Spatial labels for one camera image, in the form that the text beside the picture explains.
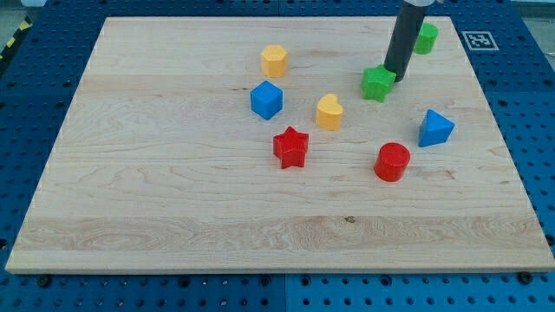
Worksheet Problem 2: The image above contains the blue triangle block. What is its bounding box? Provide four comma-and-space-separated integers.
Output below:
418, 109, 455, 147

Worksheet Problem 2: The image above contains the yellow heart block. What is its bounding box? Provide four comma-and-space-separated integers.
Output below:
316, 94, 343, 131

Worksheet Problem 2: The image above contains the white fiducial marker tag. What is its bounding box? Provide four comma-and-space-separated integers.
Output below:
462, 30, 499, 51

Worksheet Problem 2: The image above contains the blue cube block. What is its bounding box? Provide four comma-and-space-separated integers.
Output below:
251, 81, 284, 120

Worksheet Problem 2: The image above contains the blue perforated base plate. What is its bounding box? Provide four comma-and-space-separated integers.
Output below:
1, 1, 554, 311

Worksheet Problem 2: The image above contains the yellow hexagon block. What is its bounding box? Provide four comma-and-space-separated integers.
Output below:
261, 45, 288, 78

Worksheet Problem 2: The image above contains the wooden board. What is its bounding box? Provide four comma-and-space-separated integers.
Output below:
6, 16, 554, 275

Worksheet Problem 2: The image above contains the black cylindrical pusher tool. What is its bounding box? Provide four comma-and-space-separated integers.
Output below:
383, 0, 434, 82

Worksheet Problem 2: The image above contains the green cylinder block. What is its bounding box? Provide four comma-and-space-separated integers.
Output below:
414, 23, 439, 55

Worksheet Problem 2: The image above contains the green star block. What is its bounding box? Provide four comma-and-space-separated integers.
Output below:
361, 65, 396, 102

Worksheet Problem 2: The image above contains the red cylinder block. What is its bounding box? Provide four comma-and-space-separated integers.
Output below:
374, 142, 411, 182

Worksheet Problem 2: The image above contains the red star block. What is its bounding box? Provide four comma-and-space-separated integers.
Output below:
273, 127, 310, 169

